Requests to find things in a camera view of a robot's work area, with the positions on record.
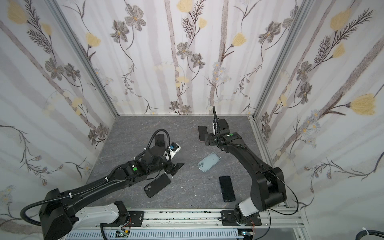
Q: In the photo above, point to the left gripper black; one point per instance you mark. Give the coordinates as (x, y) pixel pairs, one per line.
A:
(171, 166)

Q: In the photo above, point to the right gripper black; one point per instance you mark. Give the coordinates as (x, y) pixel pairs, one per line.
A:
(212, 139)

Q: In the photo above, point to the purple-edged black phone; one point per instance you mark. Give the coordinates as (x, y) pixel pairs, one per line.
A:
(202, 131)

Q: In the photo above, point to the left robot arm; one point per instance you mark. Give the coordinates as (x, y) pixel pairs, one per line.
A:
(58, 212)

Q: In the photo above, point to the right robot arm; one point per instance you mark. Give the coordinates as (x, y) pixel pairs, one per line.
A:
(268, 187)

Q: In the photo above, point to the small dark phone left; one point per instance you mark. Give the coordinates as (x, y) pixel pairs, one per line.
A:
(159, 140)

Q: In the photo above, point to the black phone case front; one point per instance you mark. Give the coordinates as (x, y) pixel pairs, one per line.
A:
(157, 185)

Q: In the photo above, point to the light green phone case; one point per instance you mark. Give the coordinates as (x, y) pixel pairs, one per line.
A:
(208, 162)

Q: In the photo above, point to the black phone right front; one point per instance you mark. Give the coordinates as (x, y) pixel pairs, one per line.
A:
(227, 189)

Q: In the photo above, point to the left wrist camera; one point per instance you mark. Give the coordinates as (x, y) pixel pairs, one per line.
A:
(172, 150)

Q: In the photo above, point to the white vented cable duct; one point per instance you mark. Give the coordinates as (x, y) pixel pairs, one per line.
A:
(136, 234)

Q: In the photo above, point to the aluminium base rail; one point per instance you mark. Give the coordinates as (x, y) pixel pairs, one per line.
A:
(92, 217)

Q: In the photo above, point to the aluminium corner frame post left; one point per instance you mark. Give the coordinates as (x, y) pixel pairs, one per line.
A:
(80, 52)

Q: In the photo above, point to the aluminium corner frame post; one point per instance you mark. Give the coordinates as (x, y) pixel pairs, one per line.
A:
(80, 52)
(283, 55)

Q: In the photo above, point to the aluminium corner frame post right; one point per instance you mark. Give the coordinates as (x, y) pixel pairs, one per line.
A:
(283, 55)

